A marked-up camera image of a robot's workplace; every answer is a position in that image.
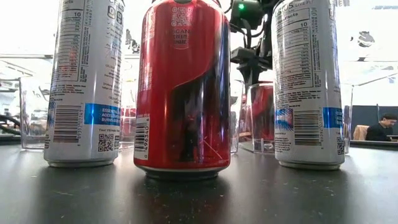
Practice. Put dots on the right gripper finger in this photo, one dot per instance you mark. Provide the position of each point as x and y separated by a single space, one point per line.
252 79

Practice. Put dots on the red Coca-Cola can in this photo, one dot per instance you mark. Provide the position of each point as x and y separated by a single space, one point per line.
262 118
245 124

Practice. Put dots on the white Celsius can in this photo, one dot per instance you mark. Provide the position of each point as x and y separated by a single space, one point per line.
308 93
84 93

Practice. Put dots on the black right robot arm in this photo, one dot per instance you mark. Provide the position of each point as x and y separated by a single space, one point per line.
248 17

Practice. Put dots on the tan chair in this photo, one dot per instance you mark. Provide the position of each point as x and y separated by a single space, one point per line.
360 133

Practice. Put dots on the person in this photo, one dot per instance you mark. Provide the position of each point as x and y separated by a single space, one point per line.
381 130

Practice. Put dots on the dark partition wall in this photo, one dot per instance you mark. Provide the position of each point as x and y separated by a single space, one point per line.
363 115

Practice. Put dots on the black table frame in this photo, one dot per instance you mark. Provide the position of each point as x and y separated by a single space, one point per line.
373 144

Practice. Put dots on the ceiling light rail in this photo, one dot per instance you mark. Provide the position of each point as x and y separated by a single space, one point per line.
25 56

